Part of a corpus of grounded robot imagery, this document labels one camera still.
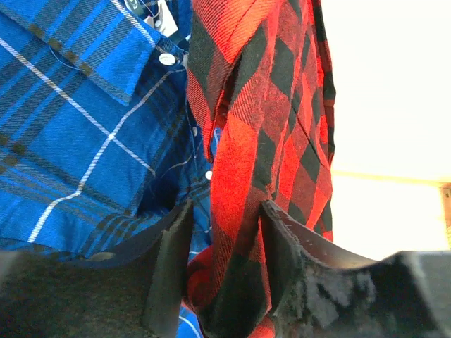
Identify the wooden clothes rack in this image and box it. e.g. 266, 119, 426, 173
332, 170, 450, 260

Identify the red plaid shirt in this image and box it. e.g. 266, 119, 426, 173
185, 1, 335, 337

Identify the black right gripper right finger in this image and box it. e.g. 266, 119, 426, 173
261, 201, 450, 337

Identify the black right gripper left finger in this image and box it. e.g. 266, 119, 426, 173
1, 201, 193, 337

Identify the blue plaid shirt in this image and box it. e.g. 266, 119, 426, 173
0, 0, 223, 338

